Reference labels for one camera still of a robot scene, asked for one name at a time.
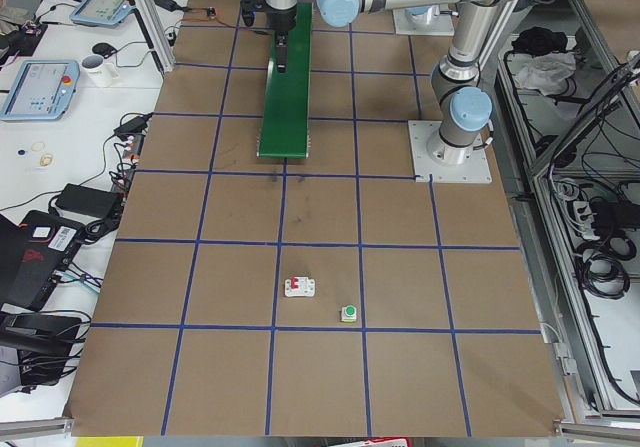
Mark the green conveyor belt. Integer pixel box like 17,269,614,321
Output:
257,3,313,159

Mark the lower teach pendant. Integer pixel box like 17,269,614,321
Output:
1,60,80,122

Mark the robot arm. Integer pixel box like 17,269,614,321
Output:
257,0,513,165

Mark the green push button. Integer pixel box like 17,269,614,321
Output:
340,304,357,323

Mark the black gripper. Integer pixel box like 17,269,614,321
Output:
267,9,296,73

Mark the red black power cable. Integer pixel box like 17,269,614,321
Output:
180,10,274,36

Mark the black power adapter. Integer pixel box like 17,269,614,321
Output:
153,0,189,12

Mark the upper teach pendant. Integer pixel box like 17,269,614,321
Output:
69,0,133,27

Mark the white red circuit breaker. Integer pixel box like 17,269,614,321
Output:
284,276,316,297

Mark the black power brick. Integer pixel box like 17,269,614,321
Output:
55,184,123,218

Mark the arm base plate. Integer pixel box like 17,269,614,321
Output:
393,4,458,36
408,120,492,185

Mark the teach pendant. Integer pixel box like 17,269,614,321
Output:
69,0,133,27
1,60,80,122

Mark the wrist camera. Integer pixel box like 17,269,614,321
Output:
240,0,264,28

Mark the black computer mouse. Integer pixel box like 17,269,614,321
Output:
92,42,118,59

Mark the white mug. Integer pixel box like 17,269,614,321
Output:
81,54,120,88

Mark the aluminium frame post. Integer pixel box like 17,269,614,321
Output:
127,0,175,75

